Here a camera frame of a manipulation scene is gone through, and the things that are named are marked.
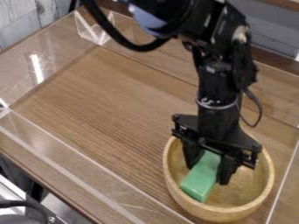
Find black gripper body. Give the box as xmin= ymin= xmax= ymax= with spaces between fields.
xmin=172 ymin=102 xmax=261 ymax=169

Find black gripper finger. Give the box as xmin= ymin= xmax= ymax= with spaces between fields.
xmin=217 ymin=154 xmax=241 ymax=186
xmin=181 ymin=137 xmax=204 ymax=169

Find green rectangular block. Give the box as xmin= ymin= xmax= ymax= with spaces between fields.
xmin=180 ymin=151 xmax=220 ymax=203

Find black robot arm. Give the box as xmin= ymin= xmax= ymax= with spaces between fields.
xmin=81 ymin=0 xmax=261 ymax=185

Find brown wooden bowl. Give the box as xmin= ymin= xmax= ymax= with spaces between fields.
xmin=161 ymin=128 xmax=276 ymax=224

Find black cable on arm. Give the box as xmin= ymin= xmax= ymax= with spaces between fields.
xmin=237 ymin=87 xmax=264 ymax=129

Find clear acrylic barrier wall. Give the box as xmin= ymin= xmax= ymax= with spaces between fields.
xmin=0 ymin=12 xmax=299 ymax=224

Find clear acrylic corner bracket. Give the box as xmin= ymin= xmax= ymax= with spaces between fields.
xmin=73 ymin=11 xmax=110 ymax=46

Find black metal table bracket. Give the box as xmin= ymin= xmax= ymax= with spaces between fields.
xmin=25 ymin=192 xmax=77 ymax=224

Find black cable lower left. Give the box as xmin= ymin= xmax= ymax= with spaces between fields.
xmin=0 ymin=199 xmax=52 ymax=224

